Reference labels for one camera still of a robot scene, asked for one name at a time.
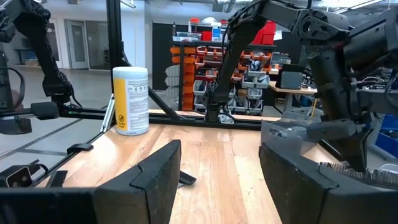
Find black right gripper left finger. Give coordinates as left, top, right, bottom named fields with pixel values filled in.
left=0, top=139, right=182, bottom=224

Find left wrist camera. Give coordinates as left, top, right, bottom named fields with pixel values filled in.
left=356, top=88, right=398, bottom=114

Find black partition panel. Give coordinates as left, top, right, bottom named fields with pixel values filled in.
left=152, top=21, right=175, bottom=91

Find white arm base bracket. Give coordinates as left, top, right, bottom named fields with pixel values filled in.
left=218, top=113, right=236, bottom=124

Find red storage boxes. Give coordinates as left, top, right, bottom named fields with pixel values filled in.
left=251, top=20, right=277, bottom=46

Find black box on desk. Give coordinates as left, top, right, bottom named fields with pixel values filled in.
left=275, top=63, right=307, bottom=91

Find white yellow wipes canister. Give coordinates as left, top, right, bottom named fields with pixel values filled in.
left=112, top=66, right=150, bottom=136

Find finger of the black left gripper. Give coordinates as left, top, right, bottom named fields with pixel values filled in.
left=328, top=127, right=374, bottom=172
left=306, top=119, right=359, bottom=143

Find black table edge clamp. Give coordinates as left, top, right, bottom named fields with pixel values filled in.
left=67, top=142, right=94, bottom=156
left=46, top=170, right=68, bottom=187

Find silver frame bracket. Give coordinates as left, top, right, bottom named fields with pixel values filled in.
left=99, top=95, right=116, bottom=133

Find blue crate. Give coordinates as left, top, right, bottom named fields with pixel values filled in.
left=374, top=114, right=398, bottom=156

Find small black grey-faced device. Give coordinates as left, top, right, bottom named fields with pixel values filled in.
left=0, top=160, right=49, bottom=189

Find shelf with orange bins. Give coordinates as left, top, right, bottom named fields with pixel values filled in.
left=169, top=39, right=280, bottom=114

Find wooden desk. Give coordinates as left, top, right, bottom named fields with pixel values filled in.
left=269, top=80, right=318, bottom=110

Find grey door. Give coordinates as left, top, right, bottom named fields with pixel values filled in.
left=65, top=20, right=90, bottom=70

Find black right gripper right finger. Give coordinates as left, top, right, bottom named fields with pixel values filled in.
left=259, top=141, right=398, bottom=224

